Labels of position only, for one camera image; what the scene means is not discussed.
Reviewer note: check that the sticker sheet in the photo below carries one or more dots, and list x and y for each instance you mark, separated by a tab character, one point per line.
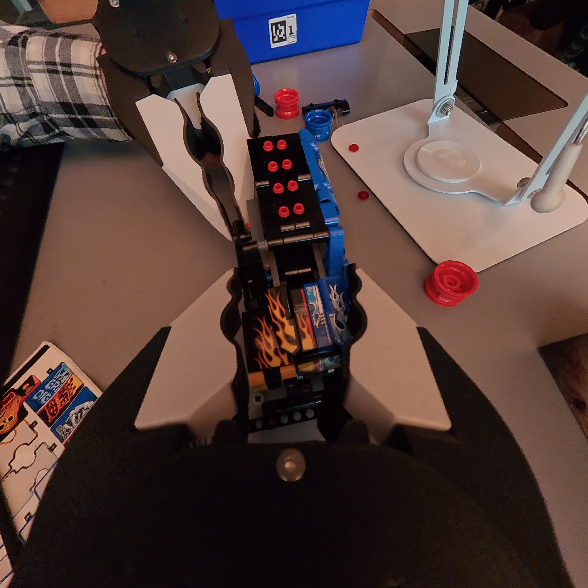
36	413

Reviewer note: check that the black perforated chair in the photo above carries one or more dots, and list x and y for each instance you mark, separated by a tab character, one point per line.
23	229

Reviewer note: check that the person's left forearm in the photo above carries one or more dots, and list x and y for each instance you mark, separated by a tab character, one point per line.
50	82

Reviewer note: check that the white book stand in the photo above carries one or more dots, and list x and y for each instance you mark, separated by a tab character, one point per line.
413	206

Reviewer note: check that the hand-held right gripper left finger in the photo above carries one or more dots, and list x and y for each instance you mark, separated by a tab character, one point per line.
193	367

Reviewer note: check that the brick-built toy truck model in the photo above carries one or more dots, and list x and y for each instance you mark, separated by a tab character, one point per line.
294	220

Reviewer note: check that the black connector piece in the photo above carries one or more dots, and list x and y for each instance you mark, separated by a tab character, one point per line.
321	106

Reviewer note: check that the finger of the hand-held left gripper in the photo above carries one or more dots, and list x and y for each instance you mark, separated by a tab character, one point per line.
234	138
170	142

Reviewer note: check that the red toy wheel rim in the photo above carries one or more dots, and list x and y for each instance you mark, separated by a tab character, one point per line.
286	104
450	284

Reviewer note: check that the blue storage bin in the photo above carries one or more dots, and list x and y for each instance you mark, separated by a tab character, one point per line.
321	27

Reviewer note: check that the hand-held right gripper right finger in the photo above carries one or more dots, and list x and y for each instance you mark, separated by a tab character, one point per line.
399	367

